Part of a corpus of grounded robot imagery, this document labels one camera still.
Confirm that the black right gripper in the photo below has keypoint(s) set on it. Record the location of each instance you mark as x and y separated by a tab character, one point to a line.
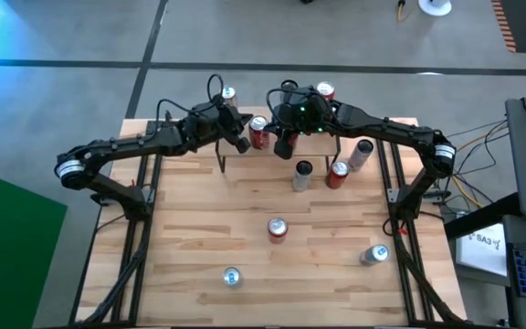
284	150

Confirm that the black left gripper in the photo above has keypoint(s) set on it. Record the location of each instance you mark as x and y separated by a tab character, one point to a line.
243	146

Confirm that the silver blue drink can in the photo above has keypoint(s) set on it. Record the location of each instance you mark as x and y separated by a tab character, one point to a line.
229	93
232	276
375	254

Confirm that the red Fanta strawberry can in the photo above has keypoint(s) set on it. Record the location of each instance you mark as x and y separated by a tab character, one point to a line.
277	229
326	89

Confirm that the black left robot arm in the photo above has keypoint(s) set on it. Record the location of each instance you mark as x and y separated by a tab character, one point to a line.
130	144

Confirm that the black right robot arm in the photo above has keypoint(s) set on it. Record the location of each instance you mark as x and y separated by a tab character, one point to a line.
381	125

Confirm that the wooden shelf with black legs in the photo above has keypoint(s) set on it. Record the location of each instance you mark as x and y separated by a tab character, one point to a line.
313	146

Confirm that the red soda can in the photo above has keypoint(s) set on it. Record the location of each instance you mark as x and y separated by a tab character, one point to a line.
337	173

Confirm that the black desk leg bar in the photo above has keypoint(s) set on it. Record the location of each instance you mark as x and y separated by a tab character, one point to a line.
477	220

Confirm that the white SA3 sign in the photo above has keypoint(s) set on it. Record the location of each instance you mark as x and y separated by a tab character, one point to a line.
482	249

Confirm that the green floor mat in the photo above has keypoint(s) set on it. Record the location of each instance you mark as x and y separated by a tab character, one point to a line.
12	256

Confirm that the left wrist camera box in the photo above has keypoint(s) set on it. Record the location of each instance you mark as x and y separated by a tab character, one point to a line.
208	125

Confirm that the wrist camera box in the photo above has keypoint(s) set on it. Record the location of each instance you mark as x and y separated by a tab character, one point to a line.
301	109
208	125

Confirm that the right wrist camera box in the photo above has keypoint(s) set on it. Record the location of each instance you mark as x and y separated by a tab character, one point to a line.
301	109

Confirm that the black aluminium table frame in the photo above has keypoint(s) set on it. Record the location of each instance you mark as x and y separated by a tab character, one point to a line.
381	164

